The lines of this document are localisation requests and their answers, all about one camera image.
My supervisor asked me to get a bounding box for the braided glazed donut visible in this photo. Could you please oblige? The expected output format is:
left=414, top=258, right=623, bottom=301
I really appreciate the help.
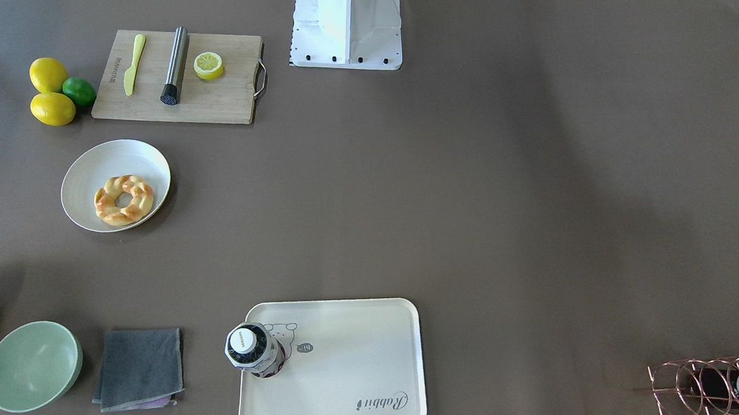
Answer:
left=94, top=174, right=154, bottom=227

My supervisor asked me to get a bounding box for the white round plate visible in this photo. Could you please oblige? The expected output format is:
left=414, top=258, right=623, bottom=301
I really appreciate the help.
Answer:
left=60, top=139, right=171, bottom=232

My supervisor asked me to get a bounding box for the cream rabbit tray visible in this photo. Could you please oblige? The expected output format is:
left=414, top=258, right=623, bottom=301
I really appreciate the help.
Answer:
left=239, top=298, right=428, bottom=415

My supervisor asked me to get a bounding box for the dark tea bottle on tray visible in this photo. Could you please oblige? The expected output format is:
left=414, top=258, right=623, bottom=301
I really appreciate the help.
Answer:
left=224, top=322, right=286, bottom=378

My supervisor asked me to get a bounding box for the bamboo cutting board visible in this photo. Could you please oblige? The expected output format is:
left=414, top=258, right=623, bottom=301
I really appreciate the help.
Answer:
left=91, top=30, right=263, bottom=125

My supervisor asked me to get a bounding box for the half lemon slice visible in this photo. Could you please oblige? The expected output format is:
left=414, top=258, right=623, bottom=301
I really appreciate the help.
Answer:
left=193, top=52, right=225, bottom=81

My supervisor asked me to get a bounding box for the steel cylinder muddler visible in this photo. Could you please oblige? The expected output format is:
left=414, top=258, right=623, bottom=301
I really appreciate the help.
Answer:
left=160, top=25, right=189, bottom=107

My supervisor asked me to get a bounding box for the grey folded cloth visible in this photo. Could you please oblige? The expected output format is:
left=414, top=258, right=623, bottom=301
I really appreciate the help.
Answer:
left=92, top=327, right=184, bottom=412

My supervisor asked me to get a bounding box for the yellow plastic knife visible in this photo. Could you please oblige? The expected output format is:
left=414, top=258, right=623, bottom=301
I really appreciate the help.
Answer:
left=123, top=33, right=147, bottom=96

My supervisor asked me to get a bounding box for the green lime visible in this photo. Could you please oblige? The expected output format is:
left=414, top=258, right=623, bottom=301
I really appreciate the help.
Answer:
left=61, top=77, right=97, bottom=107

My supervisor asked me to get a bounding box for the yellow lemon lower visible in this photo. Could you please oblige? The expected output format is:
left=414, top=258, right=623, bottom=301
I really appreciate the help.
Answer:
left=30, top=92, right=76, bottom=127

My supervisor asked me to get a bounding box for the yellow lemon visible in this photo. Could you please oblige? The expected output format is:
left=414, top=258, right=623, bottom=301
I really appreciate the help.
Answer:
left=28, top=57, right=69, bottom=93
left=30, top=92, right=76, bottom=127

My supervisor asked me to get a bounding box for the yellow lemon upper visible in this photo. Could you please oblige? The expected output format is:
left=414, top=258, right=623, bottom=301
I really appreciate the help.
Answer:
left=28, top=57, right=69, bottom=93

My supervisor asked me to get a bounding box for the green bowl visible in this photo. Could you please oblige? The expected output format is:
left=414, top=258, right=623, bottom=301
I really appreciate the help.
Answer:
left=0, top=321, right=83, bottom=413

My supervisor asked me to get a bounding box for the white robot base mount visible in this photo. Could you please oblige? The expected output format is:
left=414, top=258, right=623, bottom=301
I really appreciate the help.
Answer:
left=289, top=0, right=403, bottom=71

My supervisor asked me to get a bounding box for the bottle in wire rack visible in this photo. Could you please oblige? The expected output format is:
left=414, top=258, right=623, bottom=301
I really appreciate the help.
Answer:
left=689, top=366, right=739, bottom=410

